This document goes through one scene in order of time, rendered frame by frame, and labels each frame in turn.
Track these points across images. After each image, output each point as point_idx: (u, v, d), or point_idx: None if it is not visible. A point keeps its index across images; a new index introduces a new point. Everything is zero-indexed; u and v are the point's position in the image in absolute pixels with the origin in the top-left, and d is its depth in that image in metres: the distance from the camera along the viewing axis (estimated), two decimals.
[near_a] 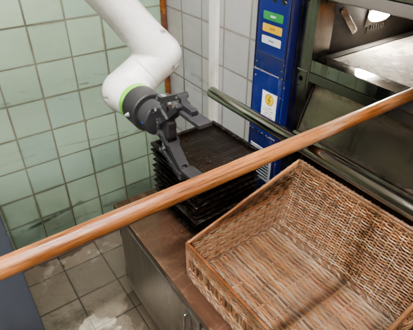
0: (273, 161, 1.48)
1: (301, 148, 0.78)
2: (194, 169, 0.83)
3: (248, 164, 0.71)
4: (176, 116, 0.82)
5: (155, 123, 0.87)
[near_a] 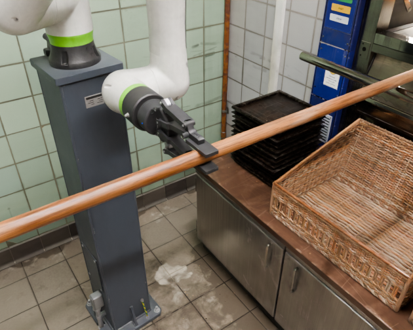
0: (333, 123, 1.74)
1: (275, 134, 0.84)
2: None
3: (223, 147, 0.77)
4: None
5: (155, 123, 0.87)
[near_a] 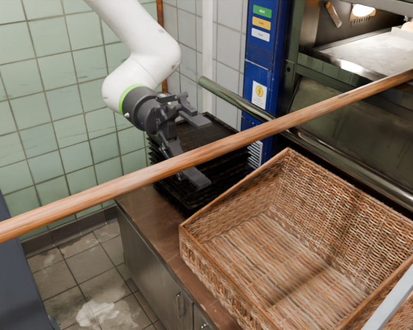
0: (263, 150, 1.55)
1: (90, 206, 0.65)
2: (194, 169, 0.83)
3: None
4: (175, 116, 0.82)
5: (155, 123, 0.87)
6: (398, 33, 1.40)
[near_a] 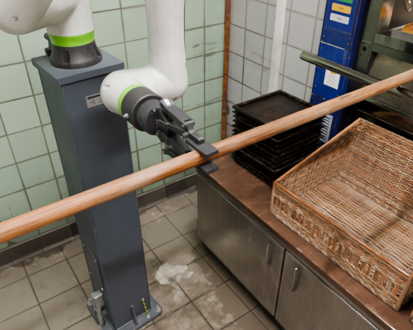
0: (334, 122, 1.75)
1: (95, 205, 0.65)
2: None
3: (5, 231, 0.58)
4: None
5: (154, 124, 0.87)
6: (398, 35, 1.41)
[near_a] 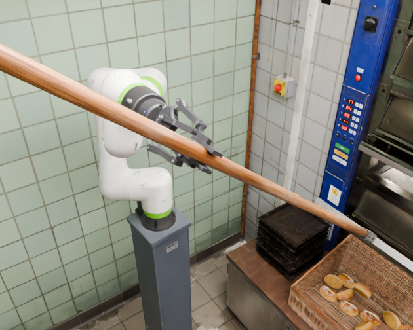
0: (335, 228, 2.28)
1: (113, 117, 0.59)
2: None
3: (31, 65, 0.49)
4: (179, 128, 0.84)
5: (154, 119, 0.86)
6: (320, 203, 1.66)
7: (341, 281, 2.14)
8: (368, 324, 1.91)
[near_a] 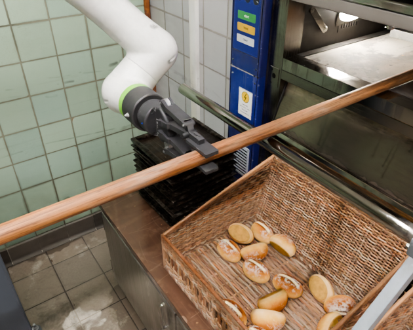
0: (250, 157, 1.52)
1: (96, 205, 0.65)
2: None
3: (6, 232, 0.58)
4: None
5: (155, 123, 0.87)
6: (397, 34, 1.41)
7: (252, 232, 1.39)
8: (278, 294, 1.15)
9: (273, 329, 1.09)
